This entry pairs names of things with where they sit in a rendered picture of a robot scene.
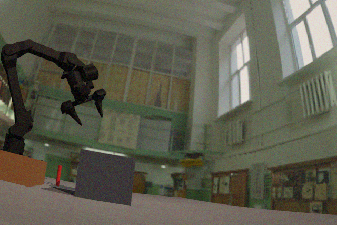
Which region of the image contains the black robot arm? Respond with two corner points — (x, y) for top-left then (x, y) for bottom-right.
(1, 39), (99, 156)

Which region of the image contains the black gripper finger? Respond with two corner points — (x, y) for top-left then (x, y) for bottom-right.
(95, 95), (105, 117)
(66, 107), (82, 126)

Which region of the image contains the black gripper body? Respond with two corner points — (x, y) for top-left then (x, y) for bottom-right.
(60, 81), (106, 114)

